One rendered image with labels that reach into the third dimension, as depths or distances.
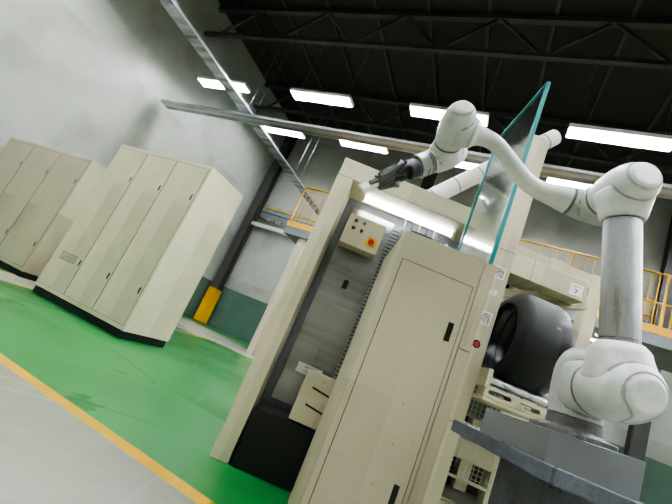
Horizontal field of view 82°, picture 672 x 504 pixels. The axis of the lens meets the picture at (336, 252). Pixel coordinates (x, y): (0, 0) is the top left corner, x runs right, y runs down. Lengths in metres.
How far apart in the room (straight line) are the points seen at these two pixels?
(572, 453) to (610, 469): 0.13
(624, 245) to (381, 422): 0.97
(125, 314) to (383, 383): 3.53
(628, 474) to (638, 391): 0.32
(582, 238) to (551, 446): 11.79
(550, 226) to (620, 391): 11.79
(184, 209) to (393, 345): 3.55
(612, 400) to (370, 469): 0.80
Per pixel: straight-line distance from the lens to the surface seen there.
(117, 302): 4.79
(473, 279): 1.67
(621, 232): 1.42
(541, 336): 2.34
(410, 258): 1.61
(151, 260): 4.68
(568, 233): 12.96
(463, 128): 1.41
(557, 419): 1.48
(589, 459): 1.41
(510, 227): 2.62
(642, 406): 1.27
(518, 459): 1.29
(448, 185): 2.89
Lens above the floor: 0.68
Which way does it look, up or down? 14 degrees up
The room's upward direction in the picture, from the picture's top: 23 degrees clockwise
